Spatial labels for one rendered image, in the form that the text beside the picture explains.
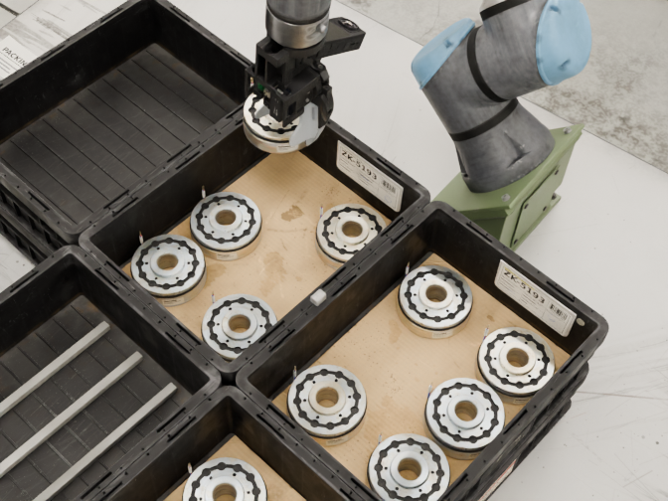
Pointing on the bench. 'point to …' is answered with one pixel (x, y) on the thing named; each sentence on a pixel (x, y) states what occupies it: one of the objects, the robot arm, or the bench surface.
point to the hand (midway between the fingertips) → (299, 124)
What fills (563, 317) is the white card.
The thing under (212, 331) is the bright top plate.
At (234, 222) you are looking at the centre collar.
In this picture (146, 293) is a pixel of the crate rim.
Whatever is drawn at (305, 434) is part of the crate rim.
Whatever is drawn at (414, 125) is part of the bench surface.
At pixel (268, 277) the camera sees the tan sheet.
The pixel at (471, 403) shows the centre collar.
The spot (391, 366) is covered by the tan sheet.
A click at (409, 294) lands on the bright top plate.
